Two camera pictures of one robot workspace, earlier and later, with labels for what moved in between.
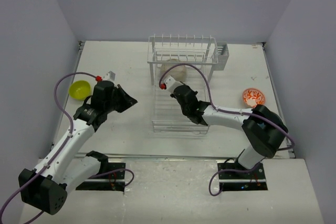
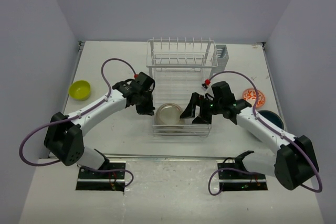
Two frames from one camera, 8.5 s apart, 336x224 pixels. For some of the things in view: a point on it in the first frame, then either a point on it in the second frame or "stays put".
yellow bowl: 79,90 stays put
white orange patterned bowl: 253,97 stays put
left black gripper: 128,101 to 147,110
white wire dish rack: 187,57 stays put
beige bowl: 178,73 to 168,115
